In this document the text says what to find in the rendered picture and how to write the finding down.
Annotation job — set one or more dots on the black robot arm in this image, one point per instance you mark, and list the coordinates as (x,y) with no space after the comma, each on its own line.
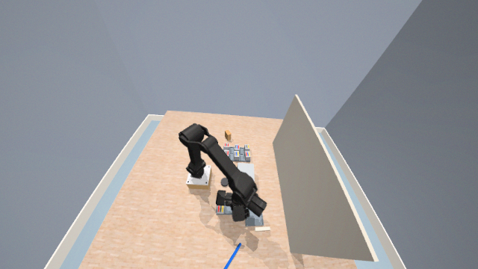
(242,185)

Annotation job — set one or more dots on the grey flat square panel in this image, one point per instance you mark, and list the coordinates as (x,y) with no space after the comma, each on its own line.
(247,168)

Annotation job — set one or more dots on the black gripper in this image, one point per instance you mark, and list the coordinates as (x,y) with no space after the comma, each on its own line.
(224,197)

